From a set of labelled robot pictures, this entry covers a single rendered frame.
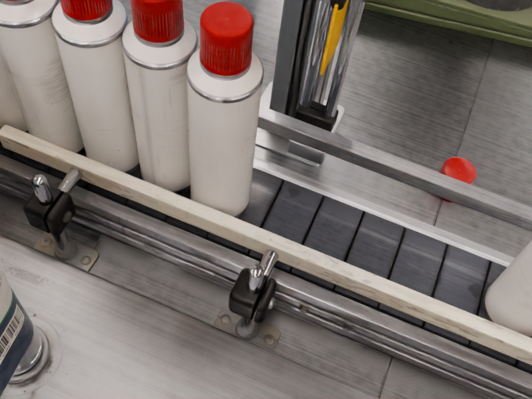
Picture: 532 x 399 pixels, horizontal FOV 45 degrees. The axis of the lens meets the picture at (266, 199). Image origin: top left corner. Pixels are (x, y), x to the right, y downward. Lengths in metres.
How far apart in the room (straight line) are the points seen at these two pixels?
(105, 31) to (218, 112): 0.10
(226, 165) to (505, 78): 0.42
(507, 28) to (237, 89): 0.47
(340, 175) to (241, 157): 0.19
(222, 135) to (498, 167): 0.35
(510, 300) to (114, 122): 0.33
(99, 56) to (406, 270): 0.30
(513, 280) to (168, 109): 0.28
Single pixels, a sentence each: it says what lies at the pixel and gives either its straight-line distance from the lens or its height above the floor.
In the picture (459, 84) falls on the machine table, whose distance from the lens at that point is 0.77.
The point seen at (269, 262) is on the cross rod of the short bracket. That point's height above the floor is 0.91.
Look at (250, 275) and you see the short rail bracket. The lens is 0.46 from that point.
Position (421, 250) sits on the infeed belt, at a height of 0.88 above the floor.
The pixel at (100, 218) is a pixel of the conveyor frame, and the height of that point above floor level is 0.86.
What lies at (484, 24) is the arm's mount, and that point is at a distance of 0.83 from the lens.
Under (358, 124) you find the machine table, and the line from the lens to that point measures 0.70.
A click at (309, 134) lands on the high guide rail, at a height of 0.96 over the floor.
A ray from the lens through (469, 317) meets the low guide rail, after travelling 0.52.
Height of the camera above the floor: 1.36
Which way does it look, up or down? 58 degrees down
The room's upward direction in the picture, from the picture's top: 9 degrees clockwise
